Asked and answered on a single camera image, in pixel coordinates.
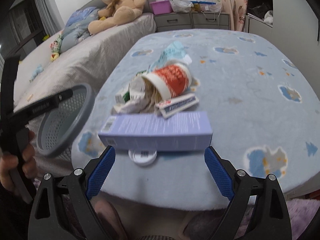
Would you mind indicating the small green doll toy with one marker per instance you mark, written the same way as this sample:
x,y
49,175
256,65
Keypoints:
x,y
55,48

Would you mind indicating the pink cartoon boards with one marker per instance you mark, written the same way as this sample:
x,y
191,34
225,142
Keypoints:
x,y
237,10

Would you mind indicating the purple toothpaste box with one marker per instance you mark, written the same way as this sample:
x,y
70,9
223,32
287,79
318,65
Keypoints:
x,y
182,132

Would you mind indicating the grey drawer nightstand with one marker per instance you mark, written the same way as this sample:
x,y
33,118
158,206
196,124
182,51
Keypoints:
x,y
192,20

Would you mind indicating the white paper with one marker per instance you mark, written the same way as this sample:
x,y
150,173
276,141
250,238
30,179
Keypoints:
x,y
143,97

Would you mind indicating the playing card box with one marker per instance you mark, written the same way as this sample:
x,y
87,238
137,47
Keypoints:
x,y
168,108

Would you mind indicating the grey perforated trash basket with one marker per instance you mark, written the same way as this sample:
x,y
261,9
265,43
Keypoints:
x,y
60,127

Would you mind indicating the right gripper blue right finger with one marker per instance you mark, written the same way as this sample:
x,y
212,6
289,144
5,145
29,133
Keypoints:
x,y
270,217

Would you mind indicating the white round lid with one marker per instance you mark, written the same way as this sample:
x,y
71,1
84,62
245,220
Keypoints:
x,y
142,157

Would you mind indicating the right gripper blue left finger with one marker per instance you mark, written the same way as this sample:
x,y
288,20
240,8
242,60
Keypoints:
x,y
62,207

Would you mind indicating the grey checked bed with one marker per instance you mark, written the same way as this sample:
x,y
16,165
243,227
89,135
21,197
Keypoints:
x,y
91,61

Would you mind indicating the red white paper cup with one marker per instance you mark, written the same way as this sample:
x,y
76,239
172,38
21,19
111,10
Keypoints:
x,y
171,80

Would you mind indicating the green white medicine box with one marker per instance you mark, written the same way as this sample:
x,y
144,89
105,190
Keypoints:
x,y
123,95

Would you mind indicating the blue patterned pillow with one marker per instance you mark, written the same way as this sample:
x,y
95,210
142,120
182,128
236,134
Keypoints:
x,y
79,15

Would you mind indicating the person's left hand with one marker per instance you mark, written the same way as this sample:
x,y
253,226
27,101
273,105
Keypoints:
x,y
10,162

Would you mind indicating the purple plastic storage box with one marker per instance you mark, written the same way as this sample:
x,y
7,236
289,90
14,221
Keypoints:
x,y
161,7

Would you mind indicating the large tan teddy bear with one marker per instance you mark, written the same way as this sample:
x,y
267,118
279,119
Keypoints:
x,y
116,12

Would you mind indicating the blue stick tool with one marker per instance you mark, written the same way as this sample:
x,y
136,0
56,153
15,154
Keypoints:
x,y
203,2

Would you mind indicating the light blue plush toy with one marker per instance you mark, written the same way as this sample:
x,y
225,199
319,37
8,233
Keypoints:
x,y
39,69

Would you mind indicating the light blue wipes packet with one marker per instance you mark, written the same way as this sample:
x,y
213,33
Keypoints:
x,y
174,53

